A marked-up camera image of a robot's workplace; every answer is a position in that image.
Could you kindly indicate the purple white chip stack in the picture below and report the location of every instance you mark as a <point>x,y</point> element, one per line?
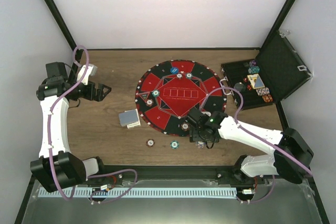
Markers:
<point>200,144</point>

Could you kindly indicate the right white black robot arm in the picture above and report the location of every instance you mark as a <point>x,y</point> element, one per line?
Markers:
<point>286,153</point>

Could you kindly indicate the white card box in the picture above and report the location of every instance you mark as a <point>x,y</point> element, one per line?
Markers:
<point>132,125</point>

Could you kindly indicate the orange chips in case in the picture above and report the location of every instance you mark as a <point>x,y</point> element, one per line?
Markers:
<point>267,98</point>

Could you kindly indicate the triangular black dealer button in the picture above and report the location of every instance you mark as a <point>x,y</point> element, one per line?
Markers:
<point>144,96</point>

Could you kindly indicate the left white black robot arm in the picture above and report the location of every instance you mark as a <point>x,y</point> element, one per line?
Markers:
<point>56,167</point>

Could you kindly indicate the card deck in case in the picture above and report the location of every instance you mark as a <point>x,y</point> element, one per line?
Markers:
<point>255,81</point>

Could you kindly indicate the round red black poker mat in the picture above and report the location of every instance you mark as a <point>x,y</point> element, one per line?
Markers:
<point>177,96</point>

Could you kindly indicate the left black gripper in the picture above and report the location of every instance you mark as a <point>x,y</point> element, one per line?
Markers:
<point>99,96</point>

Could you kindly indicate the teal chips in case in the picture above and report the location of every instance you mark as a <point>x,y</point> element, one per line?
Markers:
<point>253,70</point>

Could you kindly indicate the grey playing card deck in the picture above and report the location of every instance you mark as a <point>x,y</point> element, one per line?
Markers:
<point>129,117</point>

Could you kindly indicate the black round puck in case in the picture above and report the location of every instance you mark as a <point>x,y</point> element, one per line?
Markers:
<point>240,87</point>

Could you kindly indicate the red black chip stack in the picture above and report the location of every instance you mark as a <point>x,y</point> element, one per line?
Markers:
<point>150,143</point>

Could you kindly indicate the black poker chip case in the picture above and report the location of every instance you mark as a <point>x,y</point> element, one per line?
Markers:
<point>281,69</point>

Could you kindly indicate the blue round blind button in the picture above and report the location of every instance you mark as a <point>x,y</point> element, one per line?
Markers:
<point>174,70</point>

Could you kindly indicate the light blue slotted cable duct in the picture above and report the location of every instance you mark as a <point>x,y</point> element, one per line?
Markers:
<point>222,192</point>

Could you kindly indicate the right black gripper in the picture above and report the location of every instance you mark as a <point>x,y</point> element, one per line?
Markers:
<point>194,136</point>

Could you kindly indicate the green blue chip stack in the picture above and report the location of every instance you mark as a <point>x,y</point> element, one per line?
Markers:
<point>174,144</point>

